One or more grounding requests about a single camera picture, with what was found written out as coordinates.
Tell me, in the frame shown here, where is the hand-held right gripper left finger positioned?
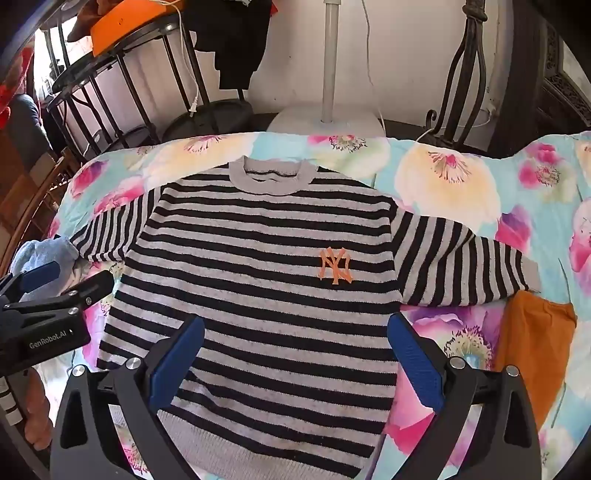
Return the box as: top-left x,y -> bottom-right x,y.
48,315 -> 206,480

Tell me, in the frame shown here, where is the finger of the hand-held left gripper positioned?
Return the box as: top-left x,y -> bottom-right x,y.
2,270 -> 115,324
0,261 -> 62,305

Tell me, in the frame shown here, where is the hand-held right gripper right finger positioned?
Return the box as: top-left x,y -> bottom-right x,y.
387,311 -> 543,480

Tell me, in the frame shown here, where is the black grey striped sweater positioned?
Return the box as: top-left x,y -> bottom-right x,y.
69,156 -> 541,472

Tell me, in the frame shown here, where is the person's left hand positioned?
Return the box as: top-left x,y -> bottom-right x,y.
24,368 -> 53,450

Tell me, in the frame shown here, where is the light blue cloth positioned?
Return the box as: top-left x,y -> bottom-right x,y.
10,237 -> 81,303

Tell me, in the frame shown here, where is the brown wooden chair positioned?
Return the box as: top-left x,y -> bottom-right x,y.
0,134 -> 75,273

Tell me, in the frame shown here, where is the orange cloth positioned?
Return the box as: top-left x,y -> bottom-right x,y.
494,290 -> 578,430

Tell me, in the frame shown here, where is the floral blanket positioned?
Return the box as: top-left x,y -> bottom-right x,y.
28,131 -> 591,480

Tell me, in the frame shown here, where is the red printed cloth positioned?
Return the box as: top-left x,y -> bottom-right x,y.
0,41 -> 35,121

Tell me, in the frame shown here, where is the black metal round rack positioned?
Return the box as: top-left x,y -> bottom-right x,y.
46,11 -> 254,155

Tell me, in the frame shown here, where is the white standing fan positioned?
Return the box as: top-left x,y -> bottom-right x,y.
267,0 -> 386,138

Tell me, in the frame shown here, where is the brown garment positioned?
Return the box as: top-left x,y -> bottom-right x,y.
74,0 -> 114,38

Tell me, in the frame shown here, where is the orange box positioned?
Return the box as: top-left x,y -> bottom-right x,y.
90,0 -> 178,44

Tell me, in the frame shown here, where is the black garment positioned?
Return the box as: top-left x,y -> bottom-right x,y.
182,0 -> 273,90

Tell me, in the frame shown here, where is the carved dark wooden screen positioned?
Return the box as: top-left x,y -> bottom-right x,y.
489,0 -> 591,158

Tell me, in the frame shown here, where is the white fan cable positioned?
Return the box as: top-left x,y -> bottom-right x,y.
360,0 -> 389,137

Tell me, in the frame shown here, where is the dark iron bed post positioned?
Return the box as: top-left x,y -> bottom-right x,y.
425,0 -> 497,151

